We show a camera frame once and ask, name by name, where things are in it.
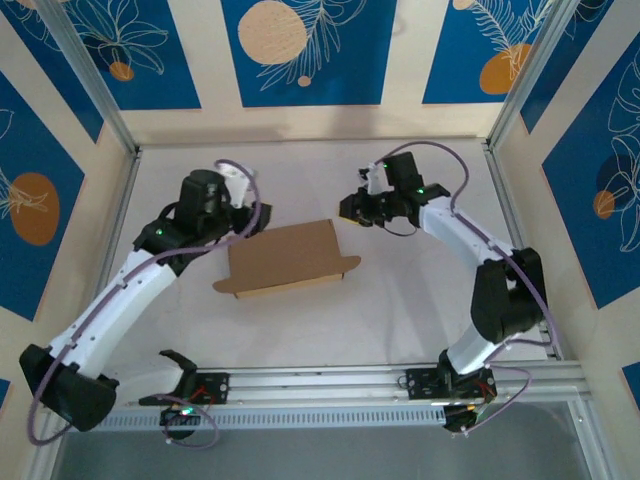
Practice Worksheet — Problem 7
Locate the brown cardboard paper box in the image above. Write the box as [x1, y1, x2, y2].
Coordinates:
[212, 218, 362, 301]

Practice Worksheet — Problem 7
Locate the aluminium table edge rail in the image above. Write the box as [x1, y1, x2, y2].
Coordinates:
[92, 149, 144, 301]
[482, 142, 564, 362]

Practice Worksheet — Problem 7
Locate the blue wall panel fern drawing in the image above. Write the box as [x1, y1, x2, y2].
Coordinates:
[422, 0, 559, 106]

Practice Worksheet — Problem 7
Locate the blue wall panel cream circle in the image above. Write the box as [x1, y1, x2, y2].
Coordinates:
[221, 0, 400, 108]

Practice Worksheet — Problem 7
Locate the blue wall panel flower drawing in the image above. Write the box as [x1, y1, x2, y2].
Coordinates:
[59, 0, 202, 112]

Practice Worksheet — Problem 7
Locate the narrow plain blue wall panel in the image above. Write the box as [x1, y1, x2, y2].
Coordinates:
[519, 0, 617, 135]
[0, 7, 105, 145]

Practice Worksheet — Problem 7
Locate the wide aluminium base rail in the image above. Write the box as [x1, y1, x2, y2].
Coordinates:
[42, 362, 594, 414]

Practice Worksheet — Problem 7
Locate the blue wall panel big orange circle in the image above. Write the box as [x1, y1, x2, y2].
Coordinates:
[0, 69, 87, 322]

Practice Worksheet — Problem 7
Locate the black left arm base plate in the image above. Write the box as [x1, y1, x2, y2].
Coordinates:
[138, 372, 231, 406]

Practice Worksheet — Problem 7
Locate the aluminium frame post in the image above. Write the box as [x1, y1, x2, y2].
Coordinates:
[37, 0, 142, 157]
[487, 0, 574, 152]

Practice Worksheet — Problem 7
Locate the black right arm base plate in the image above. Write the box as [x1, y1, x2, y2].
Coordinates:
[405, 367, 499, 401]

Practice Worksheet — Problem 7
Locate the blue wall panel dark circle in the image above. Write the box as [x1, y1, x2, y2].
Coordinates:
[542, 47, 640, 310]

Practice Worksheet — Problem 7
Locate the grey slotted cable duct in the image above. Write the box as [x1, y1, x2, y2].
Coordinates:
[62, 407, 449, 432]

